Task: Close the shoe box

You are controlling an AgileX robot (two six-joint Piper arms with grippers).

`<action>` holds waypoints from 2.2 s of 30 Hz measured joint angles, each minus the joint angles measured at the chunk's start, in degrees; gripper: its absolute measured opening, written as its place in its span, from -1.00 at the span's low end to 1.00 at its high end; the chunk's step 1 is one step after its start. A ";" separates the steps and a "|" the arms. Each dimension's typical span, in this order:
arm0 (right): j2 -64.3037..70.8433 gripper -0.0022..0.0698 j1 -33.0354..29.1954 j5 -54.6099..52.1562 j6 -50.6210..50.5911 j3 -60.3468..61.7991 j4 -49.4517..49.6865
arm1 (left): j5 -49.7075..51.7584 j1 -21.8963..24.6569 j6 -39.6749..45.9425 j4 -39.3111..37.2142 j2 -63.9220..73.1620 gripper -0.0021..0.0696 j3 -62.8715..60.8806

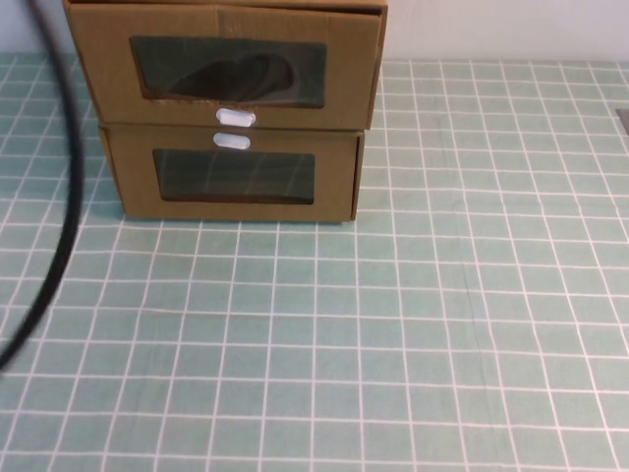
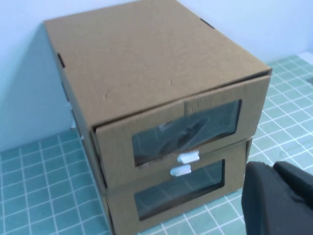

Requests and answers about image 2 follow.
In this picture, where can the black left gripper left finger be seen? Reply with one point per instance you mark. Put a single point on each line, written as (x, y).
(264, 208)

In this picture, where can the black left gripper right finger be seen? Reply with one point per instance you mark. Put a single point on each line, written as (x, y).
(298, 183)

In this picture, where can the cardboard drawer with torn window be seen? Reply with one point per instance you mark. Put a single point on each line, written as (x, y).
(117, 139)

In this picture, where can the brown cardboard shoe box shell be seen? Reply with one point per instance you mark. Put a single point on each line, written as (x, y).
(146, 61)

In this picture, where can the lower cardboard drawer with window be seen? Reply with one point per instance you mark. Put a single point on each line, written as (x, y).
(249, 149)

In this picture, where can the cardboard drawer with intact window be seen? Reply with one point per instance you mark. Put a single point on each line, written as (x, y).
(122, 203)

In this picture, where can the green checked tablecloth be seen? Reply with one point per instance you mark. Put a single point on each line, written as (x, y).
(49, 195)

